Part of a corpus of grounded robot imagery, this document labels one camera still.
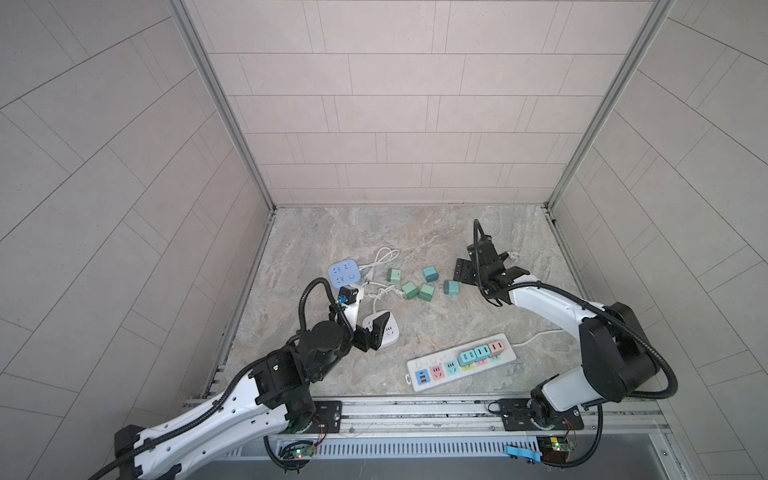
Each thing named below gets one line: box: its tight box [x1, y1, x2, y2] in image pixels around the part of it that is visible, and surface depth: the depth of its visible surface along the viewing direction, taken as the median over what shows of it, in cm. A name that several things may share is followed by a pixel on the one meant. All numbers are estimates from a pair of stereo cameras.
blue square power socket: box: [328, 259, 361, 289], surface depth 96 cm
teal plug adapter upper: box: [422, 265, 439, 283], surface depth 98 cm
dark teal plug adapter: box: [458, 350, 477, 367], surface depth 76 cm
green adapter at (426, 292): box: [418, 283, 435, 302], surface depth 93 cm
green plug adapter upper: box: [387, 268, 402, 284], surface depth 97 cm
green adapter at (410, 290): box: [402, 282, 419, 300], surface depth 93 cm
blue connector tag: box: [505, 445, 543, 463], surface depth 67 cm
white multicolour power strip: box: [405, 333, 517, 392], surface depth 79 cm
